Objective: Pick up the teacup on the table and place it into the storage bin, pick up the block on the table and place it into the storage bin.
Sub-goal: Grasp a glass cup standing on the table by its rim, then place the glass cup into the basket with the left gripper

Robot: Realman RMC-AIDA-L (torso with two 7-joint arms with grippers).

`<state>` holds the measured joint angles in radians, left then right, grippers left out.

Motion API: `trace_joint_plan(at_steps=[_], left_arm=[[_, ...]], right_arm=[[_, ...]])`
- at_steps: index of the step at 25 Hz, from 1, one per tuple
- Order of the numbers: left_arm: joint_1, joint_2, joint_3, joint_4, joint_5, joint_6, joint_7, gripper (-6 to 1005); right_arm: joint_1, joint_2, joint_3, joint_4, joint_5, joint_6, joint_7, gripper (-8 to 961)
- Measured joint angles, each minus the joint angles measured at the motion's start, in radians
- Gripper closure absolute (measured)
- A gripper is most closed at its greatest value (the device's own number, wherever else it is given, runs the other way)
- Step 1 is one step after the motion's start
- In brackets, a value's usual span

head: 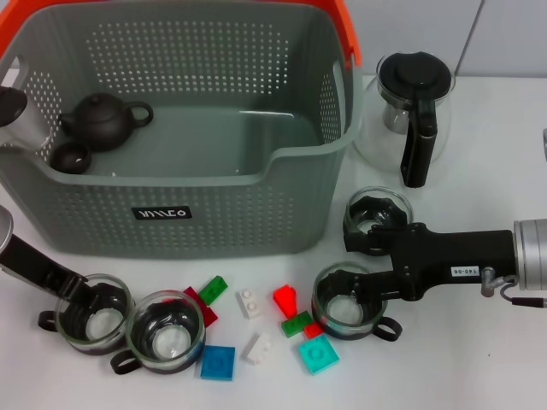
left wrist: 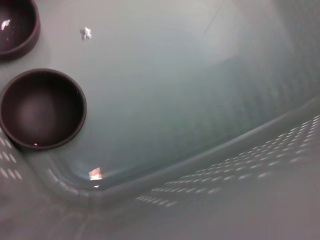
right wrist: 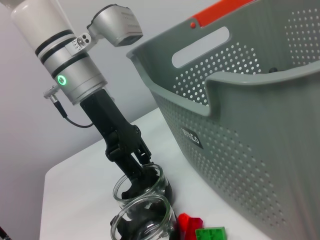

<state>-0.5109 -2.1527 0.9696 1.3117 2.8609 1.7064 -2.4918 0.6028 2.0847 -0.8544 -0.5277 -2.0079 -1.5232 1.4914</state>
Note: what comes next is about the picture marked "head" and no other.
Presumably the red sloped brick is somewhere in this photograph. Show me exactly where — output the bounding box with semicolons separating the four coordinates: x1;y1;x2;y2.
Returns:
272;284;303;319

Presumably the small red brick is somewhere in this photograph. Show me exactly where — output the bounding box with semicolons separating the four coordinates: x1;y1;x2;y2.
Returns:
303;320;325;341

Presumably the dark clay small teacup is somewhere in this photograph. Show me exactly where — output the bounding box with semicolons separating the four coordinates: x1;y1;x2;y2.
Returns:
50;141;93;175

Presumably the dark red long brick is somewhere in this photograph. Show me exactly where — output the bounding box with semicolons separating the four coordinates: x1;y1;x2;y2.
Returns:
183;286;219;329

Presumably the blue square plate brick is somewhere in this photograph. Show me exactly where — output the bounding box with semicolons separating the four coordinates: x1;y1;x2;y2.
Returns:
200;344;237;380

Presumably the grey perforated storage bin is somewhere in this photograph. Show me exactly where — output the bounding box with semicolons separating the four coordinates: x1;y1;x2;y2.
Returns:
0;2;359;261

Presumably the dark clay teapot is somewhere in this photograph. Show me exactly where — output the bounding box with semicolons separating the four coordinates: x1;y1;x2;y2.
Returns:
59;93;155;153

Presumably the glass teacup with black holder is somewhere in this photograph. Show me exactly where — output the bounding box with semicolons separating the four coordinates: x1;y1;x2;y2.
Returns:
310;261;403;344
343;186;415;257
38;275;136;356
109;290;207;377

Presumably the green brick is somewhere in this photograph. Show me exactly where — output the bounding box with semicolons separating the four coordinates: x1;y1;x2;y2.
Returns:
196;275;229;307
280;310;314;338

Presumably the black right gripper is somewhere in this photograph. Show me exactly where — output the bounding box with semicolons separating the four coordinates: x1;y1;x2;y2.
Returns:
344;221;517;305

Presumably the glass pot with black lid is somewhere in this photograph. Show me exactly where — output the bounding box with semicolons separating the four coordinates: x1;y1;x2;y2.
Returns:
352;50;456;189

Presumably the white two-stud brick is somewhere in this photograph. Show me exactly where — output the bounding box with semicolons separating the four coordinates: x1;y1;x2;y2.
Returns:
235;288;267;319

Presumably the left wrist camera housing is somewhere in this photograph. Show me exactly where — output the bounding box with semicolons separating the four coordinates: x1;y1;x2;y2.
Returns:
0;85;55;157

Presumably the right arm cable with plug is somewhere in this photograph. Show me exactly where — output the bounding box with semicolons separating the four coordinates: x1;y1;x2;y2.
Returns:
480;266;547;308

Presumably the orange bin handle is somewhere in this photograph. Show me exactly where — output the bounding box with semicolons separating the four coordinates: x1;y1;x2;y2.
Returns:
0;0;363;69

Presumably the teal square plate brick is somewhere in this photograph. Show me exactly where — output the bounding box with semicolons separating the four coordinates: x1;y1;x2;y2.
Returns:
297;333;341;376

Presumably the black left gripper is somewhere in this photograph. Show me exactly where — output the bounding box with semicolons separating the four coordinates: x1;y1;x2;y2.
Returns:
3;233;93;307

